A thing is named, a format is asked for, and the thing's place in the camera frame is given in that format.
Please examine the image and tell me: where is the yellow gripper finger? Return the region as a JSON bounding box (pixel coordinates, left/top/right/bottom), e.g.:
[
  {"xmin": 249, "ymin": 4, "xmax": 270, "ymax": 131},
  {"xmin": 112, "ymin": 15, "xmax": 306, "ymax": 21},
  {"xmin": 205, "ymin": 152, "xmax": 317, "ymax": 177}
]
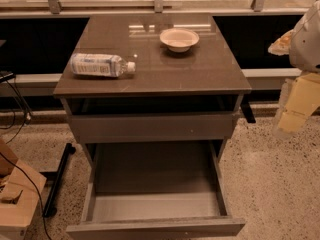
[
  {"xmin": 276, "ymin": 73, "xmax": 320, "ymax": 133},
  {"xmin": 268, "ymin": 30, "xmax": 293, "ymax": 56}
]

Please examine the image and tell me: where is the blue plastic water bottle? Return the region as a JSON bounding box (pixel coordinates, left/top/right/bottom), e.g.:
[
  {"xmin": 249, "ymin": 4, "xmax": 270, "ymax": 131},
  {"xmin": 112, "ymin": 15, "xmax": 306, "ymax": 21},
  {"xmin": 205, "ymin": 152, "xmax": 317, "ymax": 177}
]
[{"xmin": 70, "ymin": 53, "xmax": 136, "ymax": 78}]

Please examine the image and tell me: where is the cardboard box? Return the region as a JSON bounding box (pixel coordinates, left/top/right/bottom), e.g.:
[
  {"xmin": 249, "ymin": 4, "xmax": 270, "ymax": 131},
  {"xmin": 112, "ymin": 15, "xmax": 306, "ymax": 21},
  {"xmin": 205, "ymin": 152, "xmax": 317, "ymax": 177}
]
[{"xmin": 0, "ymin": 140, "xmax": 46, "ymax": 240}]

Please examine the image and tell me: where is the black cable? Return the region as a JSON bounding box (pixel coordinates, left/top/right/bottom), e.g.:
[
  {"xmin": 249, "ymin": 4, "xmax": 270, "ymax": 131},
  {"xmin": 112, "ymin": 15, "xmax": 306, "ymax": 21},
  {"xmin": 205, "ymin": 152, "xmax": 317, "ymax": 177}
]
[{"xmin": 0, "ymin": 77, "xmax": 54, "ymax": 240}]

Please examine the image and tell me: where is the open grey bottom drawer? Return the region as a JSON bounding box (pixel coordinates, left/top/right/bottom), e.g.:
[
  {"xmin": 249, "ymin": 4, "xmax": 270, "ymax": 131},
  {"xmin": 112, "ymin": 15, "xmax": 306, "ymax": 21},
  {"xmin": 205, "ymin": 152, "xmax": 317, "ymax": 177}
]
[{"xmin": 67, "ymin": 141, "xmax": 245, "ymax": 240}]

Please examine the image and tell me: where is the grey drawer cabinet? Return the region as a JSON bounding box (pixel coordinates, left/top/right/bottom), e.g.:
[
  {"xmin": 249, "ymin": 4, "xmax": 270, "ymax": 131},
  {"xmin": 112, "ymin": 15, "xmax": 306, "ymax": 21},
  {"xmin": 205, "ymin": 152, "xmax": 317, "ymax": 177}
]
[{"xmin": 52, "ymin": 13, "xmax": 253, "ymax": 240}]

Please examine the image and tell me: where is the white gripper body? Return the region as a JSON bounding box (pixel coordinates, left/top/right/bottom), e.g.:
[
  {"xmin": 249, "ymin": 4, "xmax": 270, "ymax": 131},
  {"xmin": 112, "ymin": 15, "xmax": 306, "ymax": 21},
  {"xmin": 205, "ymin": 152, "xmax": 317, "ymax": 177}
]
[{"xmin": 289, "ymin": 0, "xmax": 320, "ymax": 73}]

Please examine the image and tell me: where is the black device on left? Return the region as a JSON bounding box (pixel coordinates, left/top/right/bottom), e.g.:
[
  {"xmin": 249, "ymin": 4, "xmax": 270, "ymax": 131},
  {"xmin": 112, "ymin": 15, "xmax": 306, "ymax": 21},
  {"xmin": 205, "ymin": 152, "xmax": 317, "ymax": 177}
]
[{"xmin": 0, "ymin": 71, "xmax": 16, "ymax": 83}]

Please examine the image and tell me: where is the closed grey upper drawer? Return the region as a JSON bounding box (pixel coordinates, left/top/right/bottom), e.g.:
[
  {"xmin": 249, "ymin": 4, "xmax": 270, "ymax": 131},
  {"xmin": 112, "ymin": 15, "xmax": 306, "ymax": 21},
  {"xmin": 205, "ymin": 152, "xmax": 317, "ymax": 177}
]
[{"xmin": 69, "ymin": 113, "xmax": 239, "ymax": 144}]

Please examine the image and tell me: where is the white paper bowl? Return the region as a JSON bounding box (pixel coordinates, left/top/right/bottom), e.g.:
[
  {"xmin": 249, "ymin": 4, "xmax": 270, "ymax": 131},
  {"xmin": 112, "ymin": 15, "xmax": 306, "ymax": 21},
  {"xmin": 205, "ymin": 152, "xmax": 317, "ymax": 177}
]
[{"xmin": 160, "ymin": 28, "xmax": 199, "ymax": 53}]

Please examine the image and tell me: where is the black metal floor bar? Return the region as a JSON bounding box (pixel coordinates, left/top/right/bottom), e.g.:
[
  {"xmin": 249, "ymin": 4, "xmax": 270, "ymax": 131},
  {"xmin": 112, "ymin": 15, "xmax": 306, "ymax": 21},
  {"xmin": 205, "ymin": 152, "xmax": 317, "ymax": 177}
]
[{"xmin": 42, "ymin": 143, "xmax": 76, "ymax": 218}]

